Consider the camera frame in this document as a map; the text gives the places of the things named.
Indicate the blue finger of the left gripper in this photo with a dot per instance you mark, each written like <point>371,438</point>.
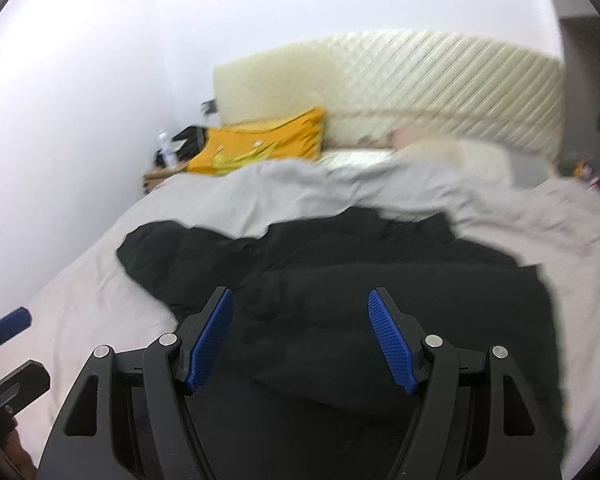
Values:
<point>23,386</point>
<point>14,323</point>

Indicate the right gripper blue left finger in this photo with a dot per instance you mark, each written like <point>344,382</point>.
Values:
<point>174,367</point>

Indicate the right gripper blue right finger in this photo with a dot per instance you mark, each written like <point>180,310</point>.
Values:
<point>427,368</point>

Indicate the black puffer jacket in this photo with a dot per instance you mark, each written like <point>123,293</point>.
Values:
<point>301,389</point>

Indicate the person's left hand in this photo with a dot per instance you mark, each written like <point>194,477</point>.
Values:
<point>17,455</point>

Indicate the light grey duvet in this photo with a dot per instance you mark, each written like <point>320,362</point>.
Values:
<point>555,226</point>

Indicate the wooden nightstand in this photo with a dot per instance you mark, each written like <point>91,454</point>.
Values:
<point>157,175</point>

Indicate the white spray bottle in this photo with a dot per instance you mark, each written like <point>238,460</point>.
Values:
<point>169,157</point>

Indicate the grey white pillow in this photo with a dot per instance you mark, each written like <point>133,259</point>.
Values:
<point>483,160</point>

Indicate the yellow pillow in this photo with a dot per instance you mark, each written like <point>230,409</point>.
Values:
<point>232,147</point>

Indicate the small bottles on shelf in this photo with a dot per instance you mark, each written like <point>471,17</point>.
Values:
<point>581,170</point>

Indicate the cream quilted headboard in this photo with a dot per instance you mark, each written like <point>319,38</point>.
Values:
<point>369,84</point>

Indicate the wall power socket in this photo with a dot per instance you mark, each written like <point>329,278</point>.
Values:
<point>209,108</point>

